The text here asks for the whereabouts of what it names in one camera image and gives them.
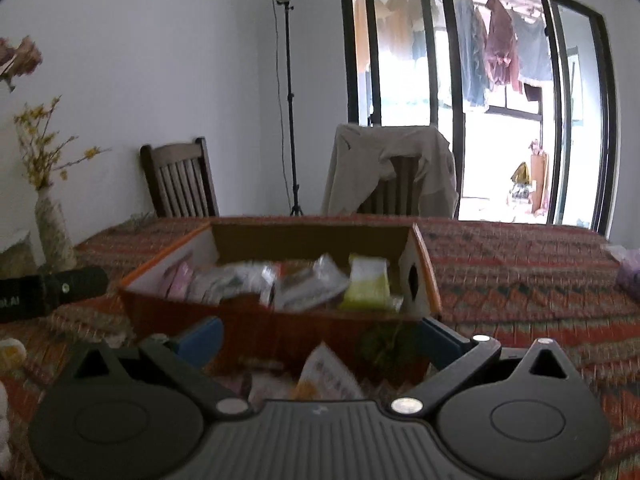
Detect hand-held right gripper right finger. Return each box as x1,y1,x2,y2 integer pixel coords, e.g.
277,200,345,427
390,317,573,418

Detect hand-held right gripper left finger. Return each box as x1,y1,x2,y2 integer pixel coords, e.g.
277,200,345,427
65,316,253,420

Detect pile of assorted snack bags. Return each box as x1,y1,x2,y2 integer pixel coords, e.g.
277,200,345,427
160,252,406,313

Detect orange cardboard box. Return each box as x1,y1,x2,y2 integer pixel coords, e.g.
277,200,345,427
117,217,443,376

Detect yellow-green snack packet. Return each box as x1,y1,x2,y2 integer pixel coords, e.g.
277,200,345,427
339,255,392,311

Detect orange white snack packet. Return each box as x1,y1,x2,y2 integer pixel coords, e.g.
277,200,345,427
292,342,366,402

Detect floral ceramic vase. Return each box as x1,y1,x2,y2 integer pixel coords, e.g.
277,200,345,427
34,187,78,272

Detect yellow flower branches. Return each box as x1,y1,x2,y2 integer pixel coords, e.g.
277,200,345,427
13,95,112,192

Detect slatted wooden chair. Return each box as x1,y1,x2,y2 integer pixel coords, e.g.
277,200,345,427
357,155,421,216

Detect dark wooden chair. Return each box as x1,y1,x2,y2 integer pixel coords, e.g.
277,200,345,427
140,136,221,219

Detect brown balcony cylinder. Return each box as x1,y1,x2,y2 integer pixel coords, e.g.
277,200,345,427
530,152,551,213

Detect beige jacket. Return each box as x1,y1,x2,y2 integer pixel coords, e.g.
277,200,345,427
321,123,460,219

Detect purple tissue pack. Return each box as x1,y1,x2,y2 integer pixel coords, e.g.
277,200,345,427
606,245,640,303

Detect pink artificial flowers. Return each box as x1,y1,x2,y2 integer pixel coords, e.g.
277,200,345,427
0,36,43,93

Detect blue hanging shirt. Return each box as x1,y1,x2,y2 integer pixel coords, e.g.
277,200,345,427
452,0,491,108

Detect maroon hanging jacket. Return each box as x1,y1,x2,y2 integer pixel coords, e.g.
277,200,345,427
484,0,523,92

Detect pale blue hanging garment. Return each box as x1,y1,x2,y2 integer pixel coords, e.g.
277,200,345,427
512,10,553,83

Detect orange hanging garment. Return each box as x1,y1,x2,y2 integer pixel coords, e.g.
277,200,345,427
355,0,411,61

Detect black sliding door frame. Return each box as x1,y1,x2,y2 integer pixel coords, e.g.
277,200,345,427
340,0,618,241

